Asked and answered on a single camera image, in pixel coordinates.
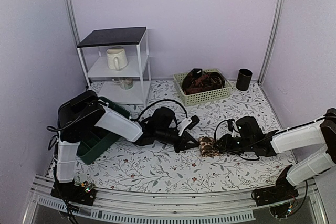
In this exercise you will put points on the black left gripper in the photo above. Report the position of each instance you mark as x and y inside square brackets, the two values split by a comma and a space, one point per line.
[184, 145]

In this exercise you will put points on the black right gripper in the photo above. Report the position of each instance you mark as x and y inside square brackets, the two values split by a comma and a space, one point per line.
[227, 144]

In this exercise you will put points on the cream floral patterned tie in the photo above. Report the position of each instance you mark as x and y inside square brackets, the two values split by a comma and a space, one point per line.
[207, 148]

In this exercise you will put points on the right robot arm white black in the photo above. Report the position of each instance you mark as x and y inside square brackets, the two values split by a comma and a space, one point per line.
[319, 131]

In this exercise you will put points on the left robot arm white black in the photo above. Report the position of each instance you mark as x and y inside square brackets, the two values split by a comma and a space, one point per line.
[78, 116]

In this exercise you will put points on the dark brown rolled ties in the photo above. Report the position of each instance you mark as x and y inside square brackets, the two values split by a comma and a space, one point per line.
[198, 81]

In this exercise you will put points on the pale green perforated basket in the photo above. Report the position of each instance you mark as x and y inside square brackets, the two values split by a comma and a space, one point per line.
[203, 97]

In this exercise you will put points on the black cylindrical cup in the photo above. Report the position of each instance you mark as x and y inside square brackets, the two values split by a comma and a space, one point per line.
[243, 79]

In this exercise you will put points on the floral patterned table mat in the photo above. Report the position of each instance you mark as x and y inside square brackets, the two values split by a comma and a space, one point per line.
[157, 168]

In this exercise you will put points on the dark green plastic bin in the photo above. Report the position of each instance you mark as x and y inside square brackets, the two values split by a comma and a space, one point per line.
[97, 140]

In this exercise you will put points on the white shelf with black top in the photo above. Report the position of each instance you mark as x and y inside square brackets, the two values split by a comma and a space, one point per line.
[135, 42]

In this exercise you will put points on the white ceramic mug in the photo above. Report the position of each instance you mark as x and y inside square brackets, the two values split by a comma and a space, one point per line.
[116, 58]

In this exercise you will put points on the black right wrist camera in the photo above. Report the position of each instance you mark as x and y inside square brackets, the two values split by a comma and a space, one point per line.
[248, 127]

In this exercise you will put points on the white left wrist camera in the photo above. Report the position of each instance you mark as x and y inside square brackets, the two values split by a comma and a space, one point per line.
[187, 123]

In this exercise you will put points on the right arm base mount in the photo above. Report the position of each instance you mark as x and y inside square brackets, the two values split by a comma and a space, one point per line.
[279, 192]

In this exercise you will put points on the aluminium front rail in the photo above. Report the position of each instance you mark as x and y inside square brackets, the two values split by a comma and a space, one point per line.
[115, 206]

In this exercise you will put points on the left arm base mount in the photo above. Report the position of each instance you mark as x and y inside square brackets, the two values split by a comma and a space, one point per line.
[84, 193]

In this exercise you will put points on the right aluminium frame post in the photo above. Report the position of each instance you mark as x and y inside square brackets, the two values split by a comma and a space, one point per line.
[271, 41]

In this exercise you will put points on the aluminium frame post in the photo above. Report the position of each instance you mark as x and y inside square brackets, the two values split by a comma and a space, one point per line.
[75, 34]
[271, 41]

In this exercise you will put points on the left aluminium frame post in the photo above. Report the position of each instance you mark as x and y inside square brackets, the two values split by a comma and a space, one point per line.
[75, 34]

